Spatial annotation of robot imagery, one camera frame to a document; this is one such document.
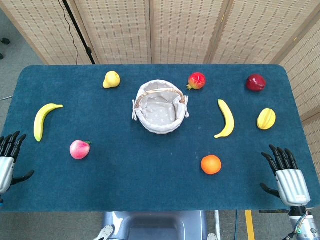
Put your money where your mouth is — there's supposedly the yellow floor tape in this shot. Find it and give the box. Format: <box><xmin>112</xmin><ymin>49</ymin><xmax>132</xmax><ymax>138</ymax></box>
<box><xmin>244</xmin><ymin>209</ymin><xmax>256</xmax><ymax>240</ymax></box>

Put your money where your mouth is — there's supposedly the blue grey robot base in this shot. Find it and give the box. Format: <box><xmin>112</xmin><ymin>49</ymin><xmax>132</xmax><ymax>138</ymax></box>
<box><xmin>93</xmin><ymin>211</ymin><xmax>219</xmax><ymax>240</ymax></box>

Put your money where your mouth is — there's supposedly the yellow starfruit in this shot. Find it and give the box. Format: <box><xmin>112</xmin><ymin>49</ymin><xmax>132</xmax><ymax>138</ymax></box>
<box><xmin>256</xmin><ymin>107</ymin><xmax>277</xmax><ymax>131</ymax></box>

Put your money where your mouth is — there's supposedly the red pomegranate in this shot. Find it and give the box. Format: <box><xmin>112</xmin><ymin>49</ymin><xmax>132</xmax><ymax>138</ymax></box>
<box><xmin>185</xmin><ymin>72</ymin><xmax>207</xmax><ymax>91</ymax></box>

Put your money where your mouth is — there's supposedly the black cable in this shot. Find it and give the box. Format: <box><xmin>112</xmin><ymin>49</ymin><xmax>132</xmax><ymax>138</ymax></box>
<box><xmin>57</xmin><ymin>0</ymin><xmax>87</xmax><ymax>65</ymax></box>

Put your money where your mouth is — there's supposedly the orange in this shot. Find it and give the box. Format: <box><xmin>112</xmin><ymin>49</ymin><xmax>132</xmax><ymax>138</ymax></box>
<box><xmin>200</xmin><ymin>154</ymin><xmax>223</xmax><ymax>176</ymax></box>

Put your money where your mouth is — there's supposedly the pink peach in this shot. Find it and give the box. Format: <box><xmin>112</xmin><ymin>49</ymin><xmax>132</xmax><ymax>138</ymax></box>
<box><xmin>69</xmin><ymin>139</ymin><xmax>93</xmax><ymax>160</ymax></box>

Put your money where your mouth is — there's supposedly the yellow pear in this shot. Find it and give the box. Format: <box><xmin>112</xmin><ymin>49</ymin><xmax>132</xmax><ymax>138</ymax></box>
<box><xmin>102</xmin><ymin>70</ymin><xmax>121</xmax><ymax>89</ymax></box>

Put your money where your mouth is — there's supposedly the dark red apple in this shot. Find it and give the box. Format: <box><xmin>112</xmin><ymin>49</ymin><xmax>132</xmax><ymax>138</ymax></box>
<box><xmin>245</xmin><ymin>73</ymin><xmax>267</xmax><ymax>92</ymax></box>

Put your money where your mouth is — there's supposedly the fabric lined wicker basket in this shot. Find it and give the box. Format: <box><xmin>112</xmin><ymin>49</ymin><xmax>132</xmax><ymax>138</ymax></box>
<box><xmin>131</xmin><ymin>79</ymin><xmax>191</xmax><ymax>135</ymax></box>

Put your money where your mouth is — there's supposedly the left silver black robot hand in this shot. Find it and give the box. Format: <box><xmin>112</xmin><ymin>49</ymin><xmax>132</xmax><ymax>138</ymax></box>
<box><xmin>0</xmin><ymin>130</ymin><xmax>36</xmax><ymax>195</ymax></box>

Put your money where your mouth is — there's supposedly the yellow banana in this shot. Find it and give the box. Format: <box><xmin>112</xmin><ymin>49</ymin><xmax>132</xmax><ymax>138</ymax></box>
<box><xmin>33</xmin><ymin>103</ymin><xmax>64</xmax><ymax>143</ymax></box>
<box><xmin>213</xmin><ymin>98</ymin><xmax>236</xmax><ymax>139</ymax></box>

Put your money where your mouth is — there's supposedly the blue table mat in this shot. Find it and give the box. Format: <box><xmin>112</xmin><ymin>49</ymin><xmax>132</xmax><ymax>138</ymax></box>
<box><xmin>0</xmin><ymin>64</ymin><xmax>320</xmax><ymax>213</ymax></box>

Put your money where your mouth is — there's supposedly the black tripod stand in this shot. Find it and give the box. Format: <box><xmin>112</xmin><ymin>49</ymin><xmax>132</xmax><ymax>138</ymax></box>
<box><xmin>61</xmin><ymin>0</ymin><xmax>97</xmax><ymax>65</ymax></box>

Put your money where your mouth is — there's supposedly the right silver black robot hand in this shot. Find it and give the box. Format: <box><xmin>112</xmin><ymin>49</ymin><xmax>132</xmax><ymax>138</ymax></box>
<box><xmin>259</xmin><ymin>144</ymin><xmax>312</xmax><ymax>207</ymax></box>

